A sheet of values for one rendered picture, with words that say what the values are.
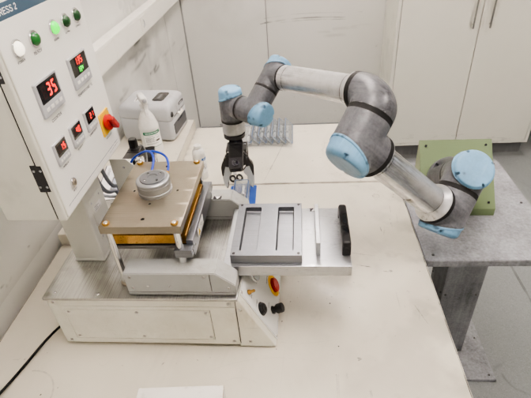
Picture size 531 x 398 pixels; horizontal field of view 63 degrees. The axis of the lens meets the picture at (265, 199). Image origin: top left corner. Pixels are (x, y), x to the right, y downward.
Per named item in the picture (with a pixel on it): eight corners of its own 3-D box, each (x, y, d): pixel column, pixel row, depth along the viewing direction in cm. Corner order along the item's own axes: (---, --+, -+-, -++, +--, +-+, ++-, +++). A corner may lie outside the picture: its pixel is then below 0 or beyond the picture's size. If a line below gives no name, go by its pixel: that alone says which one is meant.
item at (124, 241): (116, 249, 100) (104, 216, 95) (144, 193, 118) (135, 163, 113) (189, 248, 99) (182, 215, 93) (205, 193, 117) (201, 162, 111)
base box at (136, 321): (69, 344, 112) (45, 298, 102) (118, 246, 142) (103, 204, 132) (276, 347, 107) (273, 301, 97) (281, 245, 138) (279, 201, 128)
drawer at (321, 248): (224, 278, 103) (220, 253, 98) (235, 219, 120) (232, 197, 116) (351, 278, 100) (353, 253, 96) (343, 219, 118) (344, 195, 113)
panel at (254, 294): (276, 339, 109) (239, 293, 100) (280, 257, 133) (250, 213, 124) (284, 337, 108) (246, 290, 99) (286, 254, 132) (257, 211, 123)
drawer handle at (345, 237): (341, 255, 101) (342, 242, 99) (337, 215, 113) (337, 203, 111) (351, 255, 101) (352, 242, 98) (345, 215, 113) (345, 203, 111)
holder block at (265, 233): (231, 263, 101) (229, 255, 100) (240, 211, 117) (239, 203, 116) (302, 263, 100) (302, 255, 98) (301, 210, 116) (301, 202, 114)
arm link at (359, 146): (487, 202, 126) (372, 101, 97) (463, 248, 125) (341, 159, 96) (451, 194, 136) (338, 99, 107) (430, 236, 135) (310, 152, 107)
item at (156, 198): (82, 258, 98) (62, 212, 91) (126, 182, 123) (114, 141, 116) (187, 258, 96) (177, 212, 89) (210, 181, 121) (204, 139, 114)
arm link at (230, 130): (243, 125, 138) (218, 125, 138) (245, 137, 140) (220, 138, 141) (245, 114, 144) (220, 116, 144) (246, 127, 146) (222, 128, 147)
